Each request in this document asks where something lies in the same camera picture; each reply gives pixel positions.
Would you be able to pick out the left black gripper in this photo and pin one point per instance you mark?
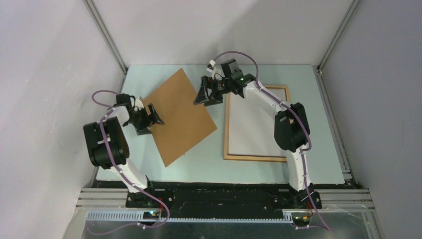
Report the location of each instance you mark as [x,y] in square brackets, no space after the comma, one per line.
[150,120]

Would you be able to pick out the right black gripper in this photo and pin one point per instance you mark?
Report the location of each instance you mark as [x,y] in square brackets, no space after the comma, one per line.
[202,97]

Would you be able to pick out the brown cardboard backing board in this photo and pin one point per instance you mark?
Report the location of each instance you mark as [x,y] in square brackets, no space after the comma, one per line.
[185,124]

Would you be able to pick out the photo print of window plant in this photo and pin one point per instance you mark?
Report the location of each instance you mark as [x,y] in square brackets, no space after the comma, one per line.
[254,128]

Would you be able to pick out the light wooden picture frame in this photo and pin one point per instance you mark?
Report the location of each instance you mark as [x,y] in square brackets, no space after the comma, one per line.
[225,132]

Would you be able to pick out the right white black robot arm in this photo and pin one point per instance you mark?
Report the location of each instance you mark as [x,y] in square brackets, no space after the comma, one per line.
[291,127]

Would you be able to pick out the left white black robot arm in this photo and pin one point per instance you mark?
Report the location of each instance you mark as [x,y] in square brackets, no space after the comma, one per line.
[106,143]

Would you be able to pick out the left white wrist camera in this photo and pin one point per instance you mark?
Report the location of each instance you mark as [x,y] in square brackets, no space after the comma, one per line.
[138,105]

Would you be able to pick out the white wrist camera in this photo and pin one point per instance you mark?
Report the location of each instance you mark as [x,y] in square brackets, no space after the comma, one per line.
[138,105]
[213,69]

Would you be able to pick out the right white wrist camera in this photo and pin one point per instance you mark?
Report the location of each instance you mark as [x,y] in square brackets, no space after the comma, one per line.
[213,69]

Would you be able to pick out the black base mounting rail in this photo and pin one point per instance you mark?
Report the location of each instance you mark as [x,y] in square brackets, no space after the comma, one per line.
[221,201]

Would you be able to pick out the aluminium extrusion frame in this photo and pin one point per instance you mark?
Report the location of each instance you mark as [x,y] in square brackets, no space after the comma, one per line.
[347,212]

